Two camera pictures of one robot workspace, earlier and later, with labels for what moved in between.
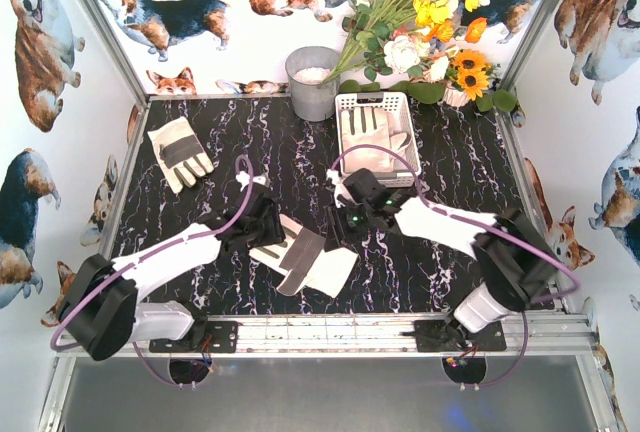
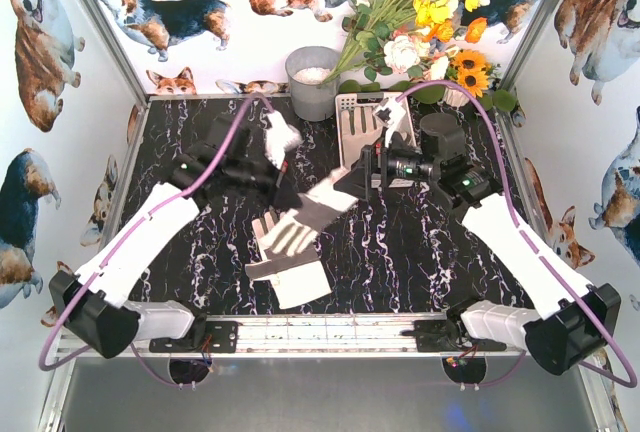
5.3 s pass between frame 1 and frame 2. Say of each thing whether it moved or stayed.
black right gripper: moved
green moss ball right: stayed
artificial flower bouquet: stayed
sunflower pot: stayed
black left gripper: moved
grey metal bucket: stayed
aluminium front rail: stayed
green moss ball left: stayed
